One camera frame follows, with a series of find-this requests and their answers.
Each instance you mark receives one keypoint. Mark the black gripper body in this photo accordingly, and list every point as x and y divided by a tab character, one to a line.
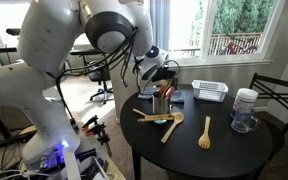
164	74

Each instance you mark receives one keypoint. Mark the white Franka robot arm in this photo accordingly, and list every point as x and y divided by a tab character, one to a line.
17	93

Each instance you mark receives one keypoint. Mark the stainless steel bucket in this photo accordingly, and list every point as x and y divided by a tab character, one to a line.
159	106

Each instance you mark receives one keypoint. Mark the orange red silicone utensil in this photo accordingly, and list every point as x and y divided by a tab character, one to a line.
161	90

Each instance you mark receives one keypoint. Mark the red silicone spatula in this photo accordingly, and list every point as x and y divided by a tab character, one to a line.
170	91

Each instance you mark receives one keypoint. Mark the blue grey towel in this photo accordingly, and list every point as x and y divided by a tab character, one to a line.
179	97

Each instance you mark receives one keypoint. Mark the flat wooden utensil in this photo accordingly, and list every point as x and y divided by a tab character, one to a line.
154	117

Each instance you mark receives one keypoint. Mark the thin wooden utensil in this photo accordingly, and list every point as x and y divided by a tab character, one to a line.
140	113

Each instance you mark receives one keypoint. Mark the teal silicone spatula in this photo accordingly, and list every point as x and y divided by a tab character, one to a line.
160	122

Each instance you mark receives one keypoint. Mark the white plastic basket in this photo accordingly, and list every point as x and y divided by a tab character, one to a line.
214	90

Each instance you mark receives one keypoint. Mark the blue grey curtain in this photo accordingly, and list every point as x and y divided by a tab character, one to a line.
159	20

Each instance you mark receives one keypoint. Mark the white framed window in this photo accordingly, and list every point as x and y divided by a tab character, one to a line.
4	16
208	33

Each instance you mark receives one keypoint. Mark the wooden spork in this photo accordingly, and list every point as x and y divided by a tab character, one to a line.
204	140

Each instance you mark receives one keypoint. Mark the black office chair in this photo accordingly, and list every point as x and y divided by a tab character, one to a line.
99	75

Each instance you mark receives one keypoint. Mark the red bicycle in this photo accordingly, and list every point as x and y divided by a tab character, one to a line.
232	48

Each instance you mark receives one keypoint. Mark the clear glass mug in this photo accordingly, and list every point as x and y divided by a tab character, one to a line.
242	121

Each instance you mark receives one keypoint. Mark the black orange clamp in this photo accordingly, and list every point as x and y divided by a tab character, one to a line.
95	129
90	121

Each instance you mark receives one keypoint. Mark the round black table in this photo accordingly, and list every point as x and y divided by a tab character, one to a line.
224	150

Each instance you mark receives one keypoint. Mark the clamp with silver bar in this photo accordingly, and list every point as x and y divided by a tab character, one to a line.
106	145

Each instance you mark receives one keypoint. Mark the wooden balcony railing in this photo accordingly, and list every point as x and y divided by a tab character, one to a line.
247	38

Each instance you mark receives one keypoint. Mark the green trees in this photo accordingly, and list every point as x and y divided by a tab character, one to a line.
237	16

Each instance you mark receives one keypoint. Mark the black dining chair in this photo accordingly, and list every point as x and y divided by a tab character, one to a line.
277	140

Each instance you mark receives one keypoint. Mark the wooden plank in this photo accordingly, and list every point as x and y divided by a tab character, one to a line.
27	130

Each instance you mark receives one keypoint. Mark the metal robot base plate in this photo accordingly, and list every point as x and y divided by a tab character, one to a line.
90	166

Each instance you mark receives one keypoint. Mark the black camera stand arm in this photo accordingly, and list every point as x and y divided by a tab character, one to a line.
0	50

